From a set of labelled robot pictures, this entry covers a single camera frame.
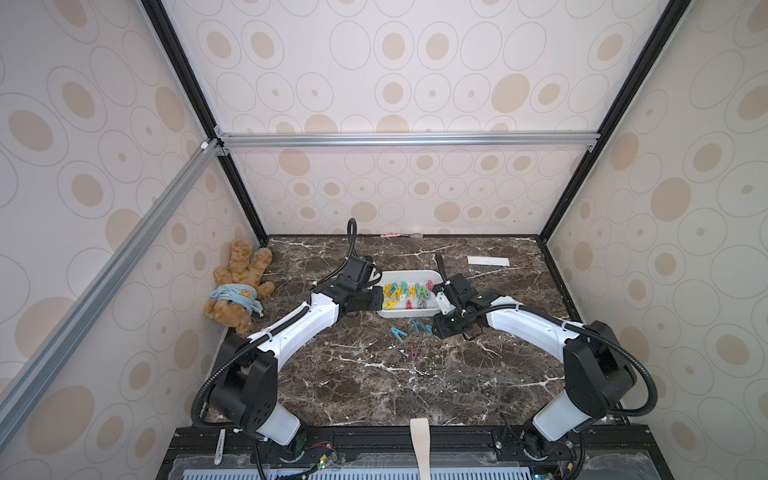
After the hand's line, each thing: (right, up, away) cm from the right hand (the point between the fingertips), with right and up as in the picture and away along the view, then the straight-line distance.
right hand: (447, 326), depth 89 cm
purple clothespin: (-10, -8, -1) cm, 12 cm away
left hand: (-18, +10, -4) cm, 21 cm away
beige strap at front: (-9, -24, -13) cm, 29 cm away
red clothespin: (-11, +5, +10) cm, 15 cm away
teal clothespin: (-15, -3, +5) cm, 16 cm away
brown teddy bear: (-64, +11, +3) cm, 65 cm away
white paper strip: (+20, +20, +24) cm, 37 cm away
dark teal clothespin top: (-8, 0, +5) cm, 10 cm away
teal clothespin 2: (-5, -1, +3) cm, 6 cm away
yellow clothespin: (-15, +9, +11) cm, 21 cm away
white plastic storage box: (-10, +9, +13) cm, 19 cm away
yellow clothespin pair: (-17, +5, +10) cm, 21 cm away
